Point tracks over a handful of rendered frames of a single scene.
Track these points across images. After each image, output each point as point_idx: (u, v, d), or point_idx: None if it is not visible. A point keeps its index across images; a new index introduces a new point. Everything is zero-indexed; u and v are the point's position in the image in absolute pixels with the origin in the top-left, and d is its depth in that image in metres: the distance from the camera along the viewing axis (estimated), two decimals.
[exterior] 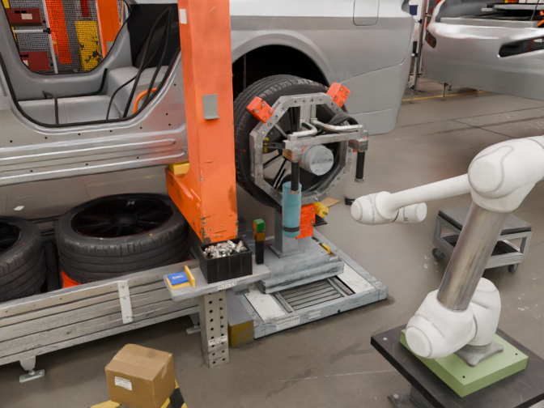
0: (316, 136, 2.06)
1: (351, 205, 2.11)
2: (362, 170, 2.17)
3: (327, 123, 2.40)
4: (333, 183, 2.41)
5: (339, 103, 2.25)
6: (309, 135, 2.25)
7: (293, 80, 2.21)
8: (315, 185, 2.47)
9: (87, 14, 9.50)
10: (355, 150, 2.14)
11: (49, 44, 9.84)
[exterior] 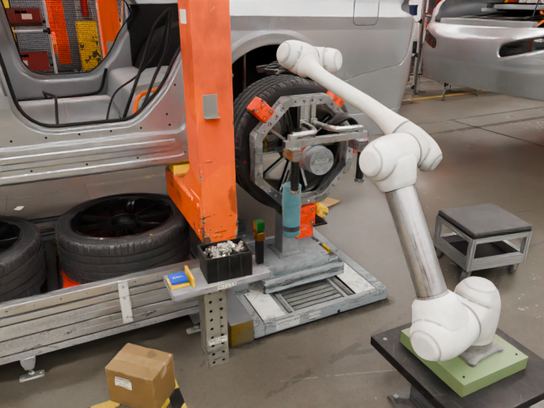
0: (316, 136, 2.06)
1: (261, 65, 2.13)
2: (362, 170, 2.17)
3: (324, 117, 2.37)
4: (333, 183, 2.41)
5: (339, 103, 2.25)
6: (309, 135, 2.25)
7: (281, 83, 2.19)
8: (321, 180, 2.47)
9: (87, 14, 9.50)
10: (355, 150, 2.14)
11: (49, 44, 9.84)
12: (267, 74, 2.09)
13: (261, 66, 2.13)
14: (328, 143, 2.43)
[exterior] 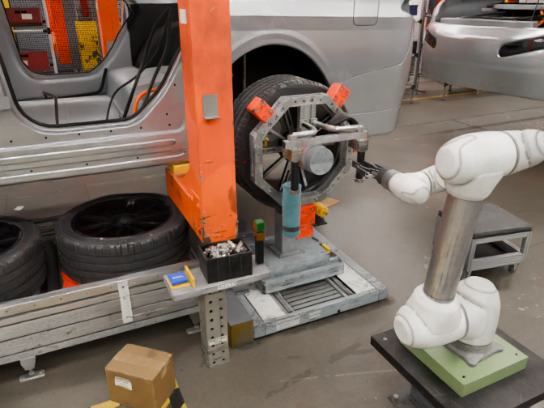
0: (316, 136, 2.06)
1: (357, 162, 2.15)
2: None
3: (324, 117, 2.37)
4: (333, 183, 2.41)
5: (339, 103, 2.25)
6: (309, 135, 2.25)
7: (281, 83, 2.19)
8: (321, 180, 2.47)
9: (87, 14, 9.50)
10: (355, 150, 2.14)
11: (49, 44, 9.84)
12: (357, 172, 2.11)
13: (357, 163, 2.15)
14: (328, 143, 2.43)
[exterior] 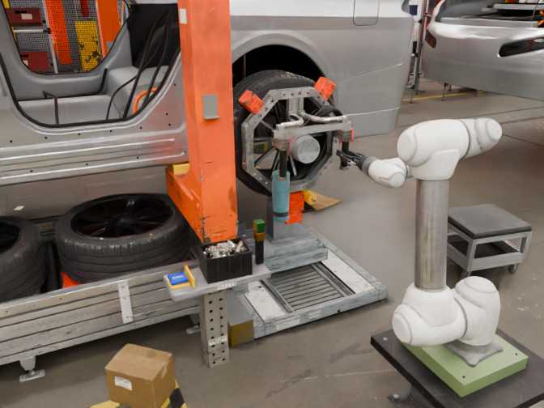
0: (303, 126, 2.22)
1: (341, 150, 2.32)
2: None
3: (312, 110, 2.53)
4: (321, 172, 2.56)
5: (325, 96, 2.40)
6: (297, 126, 2.40)
7: (270, 78, 2.35)
8: (310, 169, 2.63)
9: (87, 14, 9.50)
10: (340, 139, 2.30)
11: (49, 44, 9.84)
12: (341, 159, 2.27)
13: (341, 151, 2.31)
14: (316, 134, 2.59)
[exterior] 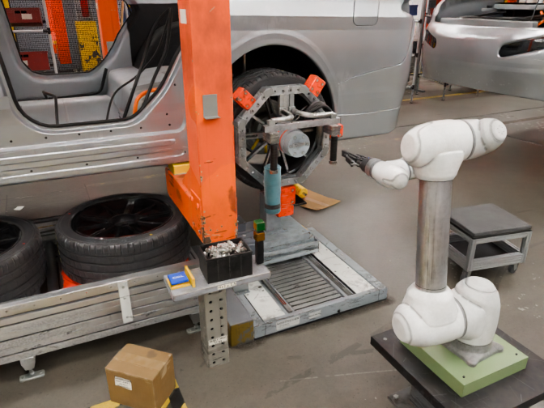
0: (293, 121, 2.30)
1: (346, 151, 2.31)
2: (335, 153, 2.41)
3: (303, 106, 2.61)
4: (312, 166, 2.65)
5: (316, 92, 2.49)
6: (288, 122, 2.49)
7: (262, 75, 2.44)
8: (301, 163, 2.71)
9: (87, 14, 9.50)
10: (329, 134, 2.38)
11: (49, 44, 9.84)
12: (346, 160, 2.26)
13: (346, 152, 2.30)
14: (307, 130, 2.67)
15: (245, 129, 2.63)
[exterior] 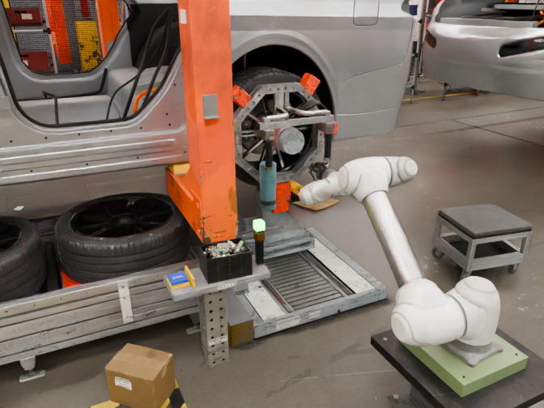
0: (288, 119, 2.35)
1: None
2: (329, 150, 2.46)
3: (298, 104, 2.66)
4: (307, 163, 2.69)
5: (310, 91, 2.53)
6: (283, 120, 2.53)
7: (258, 74, 2.48)
8: (296, 161, 2.76)
9: (87, 14, 9.50)
10: (323, 132, 2.43)
11: (49, 44, 9.84)
12: None
13: None
14: (302, 128, 2.72)
15: (245, 129, 2.63)
